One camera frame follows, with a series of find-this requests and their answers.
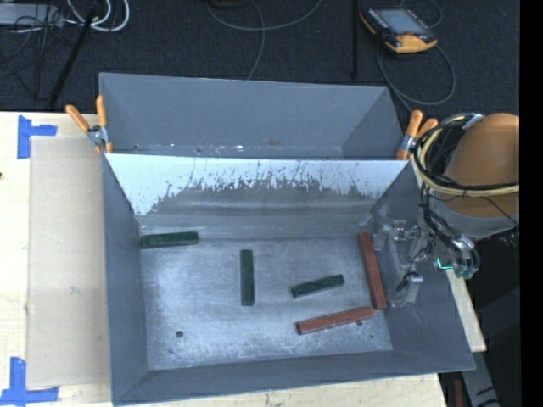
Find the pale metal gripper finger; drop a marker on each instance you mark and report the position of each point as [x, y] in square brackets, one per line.
[389, 233]
[408, 293]

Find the red-brown flat block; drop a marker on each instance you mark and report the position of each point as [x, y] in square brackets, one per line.
[335, 320]
[372, 269]

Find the dark green flat block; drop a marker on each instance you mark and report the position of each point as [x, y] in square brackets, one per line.
[169, 239]
[247, 278]
[317, 286]

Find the grey metal bin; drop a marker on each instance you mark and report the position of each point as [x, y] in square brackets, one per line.
[263, 312]

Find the pale flat board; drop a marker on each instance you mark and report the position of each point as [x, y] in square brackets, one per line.
[63, 248]

